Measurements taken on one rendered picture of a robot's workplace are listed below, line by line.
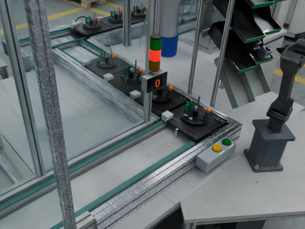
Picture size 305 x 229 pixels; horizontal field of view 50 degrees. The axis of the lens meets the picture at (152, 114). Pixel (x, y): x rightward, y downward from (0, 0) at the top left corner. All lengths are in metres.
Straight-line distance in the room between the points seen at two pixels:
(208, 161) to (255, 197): 0.25
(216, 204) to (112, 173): 0.45
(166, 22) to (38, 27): 1.79
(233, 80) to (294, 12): 3.77
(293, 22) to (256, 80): 3.65
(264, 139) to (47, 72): 1.02
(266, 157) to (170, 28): 1.24
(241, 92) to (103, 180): 0.88
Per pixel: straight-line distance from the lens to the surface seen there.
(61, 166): 0.90
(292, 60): 1.33
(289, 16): 5.53
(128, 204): 1.30
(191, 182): 1.50
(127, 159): 1.49
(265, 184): 1.59
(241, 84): 1.85
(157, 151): 1.54
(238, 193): 1.51
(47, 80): 0.74
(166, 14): 2.40
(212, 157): 1.49
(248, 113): 2.00
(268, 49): 1.82
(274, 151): 1.58
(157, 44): 1.39
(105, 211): 1.25
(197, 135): 1.57
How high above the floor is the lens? 1.95
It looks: 36 degrees down
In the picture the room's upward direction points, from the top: 4 degrees clockwise
